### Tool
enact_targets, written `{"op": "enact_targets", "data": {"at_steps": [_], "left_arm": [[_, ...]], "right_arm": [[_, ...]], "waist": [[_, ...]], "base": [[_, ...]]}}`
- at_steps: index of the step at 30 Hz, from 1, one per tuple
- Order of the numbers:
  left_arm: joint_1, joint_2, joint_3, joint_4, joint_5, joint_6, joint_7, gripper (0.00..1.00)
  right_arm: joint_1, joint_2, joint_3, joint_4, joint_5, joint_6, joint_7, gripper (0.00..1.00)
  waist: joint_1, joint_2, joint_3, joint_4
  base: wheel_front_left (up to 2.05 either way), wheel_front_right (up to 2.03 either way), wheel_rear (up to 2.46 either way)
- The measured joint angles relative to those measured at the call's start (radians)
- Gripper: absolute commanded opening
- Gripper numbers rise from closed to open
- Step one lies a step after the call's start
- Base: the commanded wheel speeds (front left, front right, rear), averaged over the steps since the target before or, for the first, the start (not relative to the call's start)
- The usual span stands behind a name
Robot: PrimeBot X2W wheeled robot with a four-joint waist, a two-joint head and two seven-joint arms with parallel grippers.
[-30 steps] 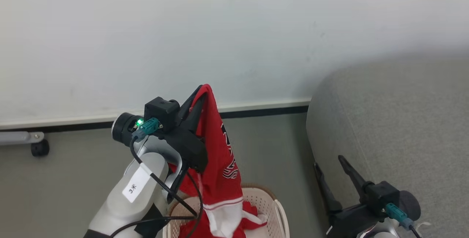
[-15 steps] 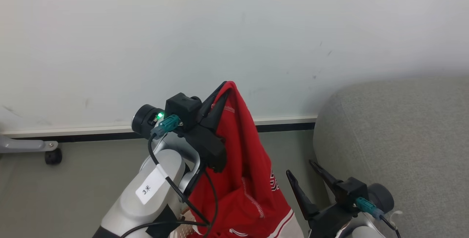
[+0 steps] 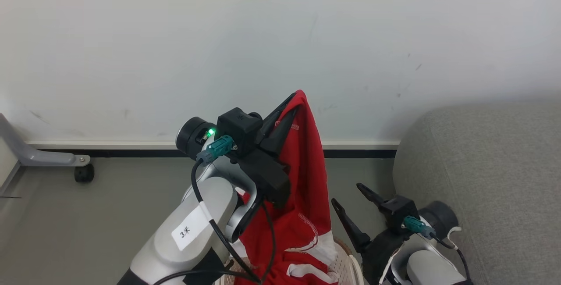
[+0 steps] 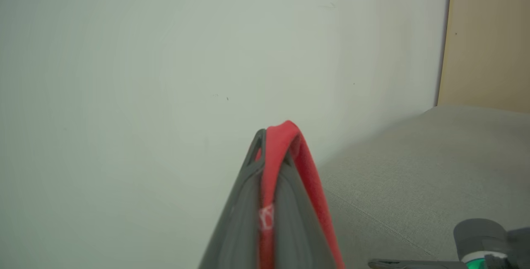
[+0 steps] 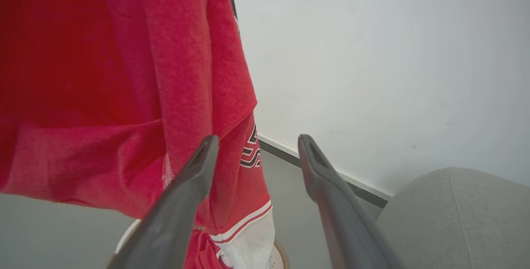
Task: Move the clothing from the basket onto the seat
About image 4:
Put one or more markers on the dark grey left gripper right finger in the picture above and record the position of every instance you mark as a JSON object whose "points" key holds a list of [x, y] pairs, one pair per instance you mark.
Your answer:
{"points": [[296, 227]]}

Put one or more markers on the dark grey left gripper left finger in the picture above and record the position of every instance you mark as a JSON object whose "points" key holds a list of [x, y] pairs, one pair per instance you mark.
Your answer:
{"points": [[238, 219]]}

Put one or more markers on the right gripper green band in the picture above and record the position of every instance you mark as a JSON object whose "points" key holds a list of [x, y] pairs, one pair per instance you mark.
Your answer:
{"points": [[476, 263]]}

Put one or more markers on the red and white sports shirt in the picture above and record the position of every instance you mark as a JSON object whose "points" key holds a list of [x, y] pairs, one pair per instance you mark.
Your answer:
{"points": [[275, 153]]}

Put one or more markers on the grey fabric sofa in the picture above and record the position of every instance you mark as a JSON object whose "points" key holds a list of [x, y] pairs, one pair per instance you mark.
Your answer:
{"points": [[426, 178]]}

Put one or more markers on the beige wooden panel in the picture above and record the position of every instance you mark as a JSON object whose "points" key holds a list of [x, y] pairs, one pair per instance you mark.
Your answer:
{"points": [[488, 37]]}

